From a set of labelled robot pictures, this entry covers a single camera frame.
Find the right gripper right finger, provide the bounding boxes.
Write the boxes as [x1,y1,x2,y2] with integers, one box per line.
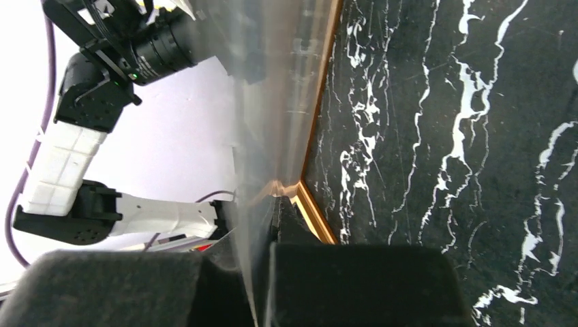
[266,244,472,326]

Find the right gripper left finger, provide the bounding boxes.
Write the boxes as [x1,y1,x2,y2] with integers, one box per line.
[1,251,253,326]

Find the orange wooden picture frame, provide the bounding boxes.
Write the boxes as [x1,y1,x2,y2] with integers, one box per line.
[259,0,346,245]

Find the transparent acrylic sheet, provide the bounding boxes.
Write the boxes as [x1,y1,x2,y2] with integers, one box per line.
[191,1,340,326]

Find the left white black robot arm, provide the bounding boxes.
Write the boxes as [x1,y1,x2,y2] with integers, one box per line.
[7,1,227,245]

